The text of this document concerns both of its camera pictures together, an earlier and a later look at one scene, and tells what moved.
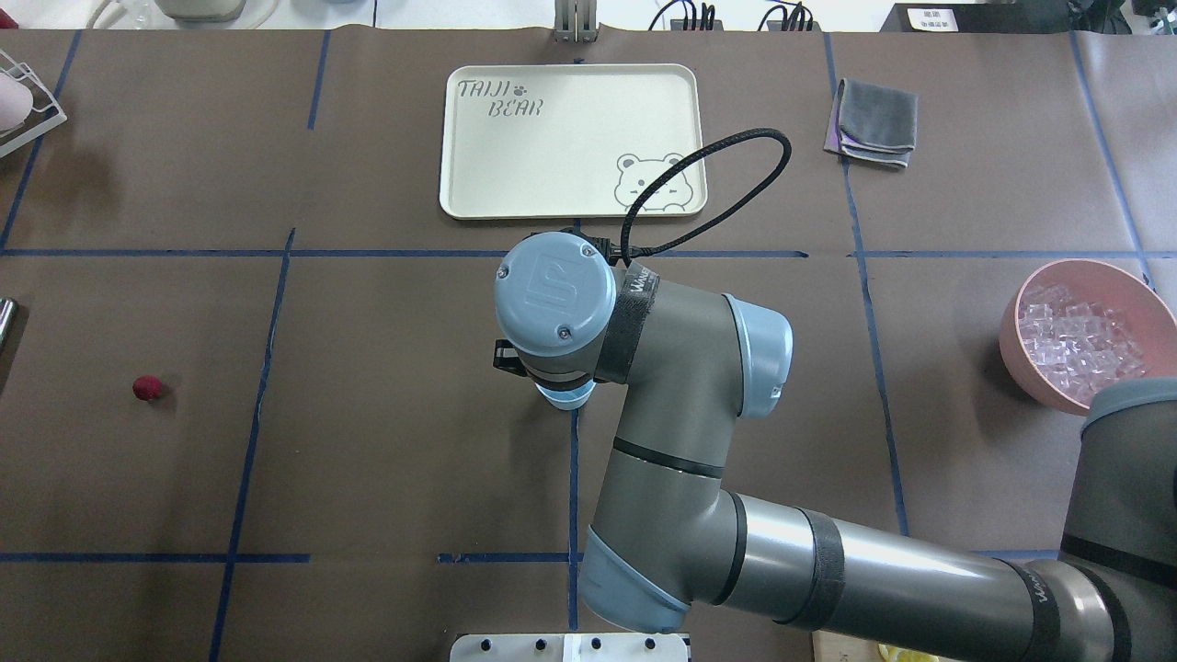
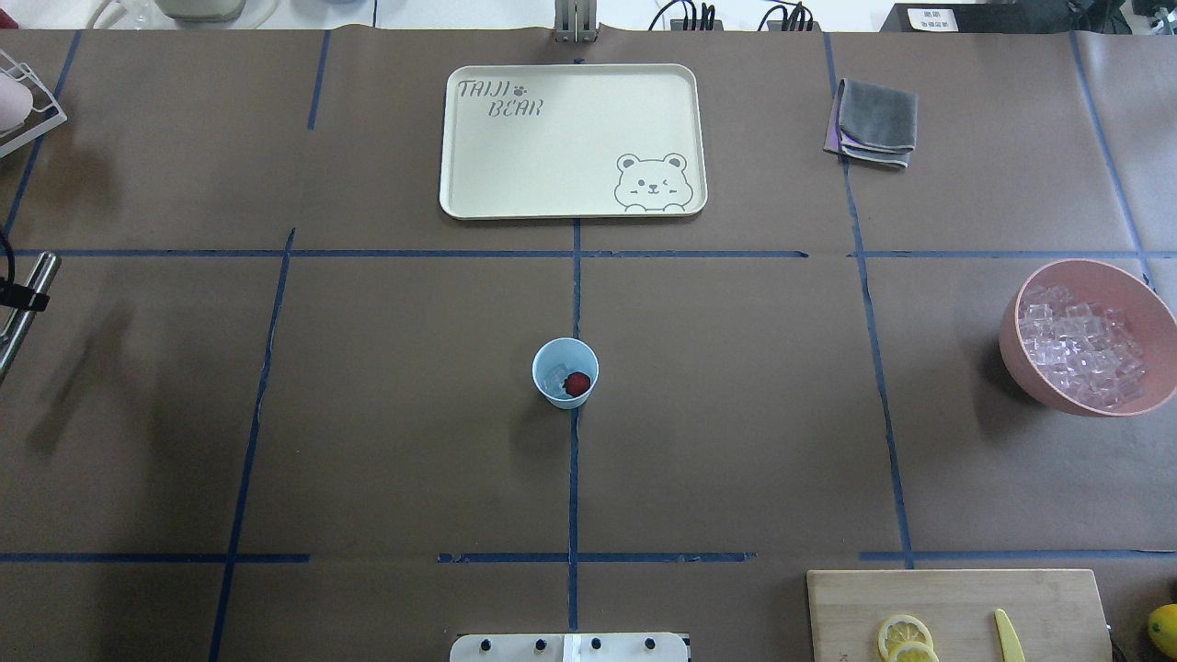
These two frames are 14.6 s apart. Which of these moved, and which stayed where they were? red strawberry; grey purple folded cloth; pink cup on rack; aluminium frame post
Moved: red strawberry
Stayed: grey purple folded cloth; pink cup on rack; aluminium frame post
